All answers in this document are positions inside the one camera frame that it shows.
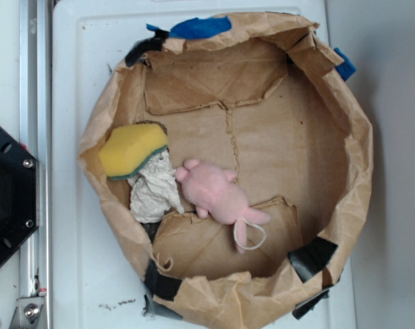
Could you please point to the aluminium frame rail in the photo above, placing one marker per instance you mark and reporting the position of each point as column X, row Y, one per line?
column 35, row 96

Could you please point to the black tape piece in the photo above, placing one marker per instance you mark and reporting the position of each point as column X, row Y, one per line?
column 305, row 307
column 160, row 285
column 312, row 258
column 154, row 43

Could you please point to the black tape piece lower right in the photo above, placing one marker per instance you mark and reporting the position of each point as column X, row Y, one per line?
column 305, row 307

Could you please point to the black tape piece bottom left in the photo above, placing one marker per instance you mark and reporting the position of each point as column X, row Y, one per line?
column 160, row 285

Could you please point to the pink plush toy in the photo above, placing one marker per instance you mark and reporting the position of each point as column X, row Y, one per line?
column 213, row 192

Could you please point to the black tape piece bottom right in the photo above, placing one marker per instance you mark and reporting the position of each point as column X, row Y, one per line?
column 312, row 258

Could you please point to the yellow green sponge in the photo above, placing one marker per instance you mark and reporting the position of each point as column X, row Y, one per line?
column 130, row 147

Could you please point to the metal corner bracket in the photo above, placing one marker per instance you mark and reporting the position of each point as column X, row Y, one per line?
column 27, row 313

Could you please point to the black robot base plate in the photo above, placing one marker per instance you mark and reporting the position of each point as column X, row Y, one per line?
column 18, row 191

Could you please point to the blue tape piece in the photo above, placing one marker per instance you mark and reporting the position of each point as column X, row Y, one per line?
column 347, row 68
column 196, row 28

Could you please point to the blue tape piece right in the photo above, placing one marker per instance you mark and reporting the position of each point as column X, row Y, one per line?
column 347, row 68

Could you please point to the white plastic tray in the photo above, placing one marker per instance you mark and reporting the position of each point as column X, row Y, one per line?
column 70, row 205

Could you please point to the brown paper bag bin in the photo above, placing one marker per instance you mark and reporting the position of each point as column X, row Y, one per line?
column 264, row 98

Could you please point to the blue tape piece top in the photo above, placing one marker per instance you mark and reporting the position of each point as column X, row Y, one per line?
column 196, row 28

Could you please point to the crumpled white paper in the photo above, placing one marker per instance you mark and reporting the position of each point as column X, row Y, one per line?
column 154, row 190

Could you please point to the black tape piece top left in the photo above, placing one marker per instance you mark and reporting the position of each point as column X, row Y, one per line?
column 154, row 43

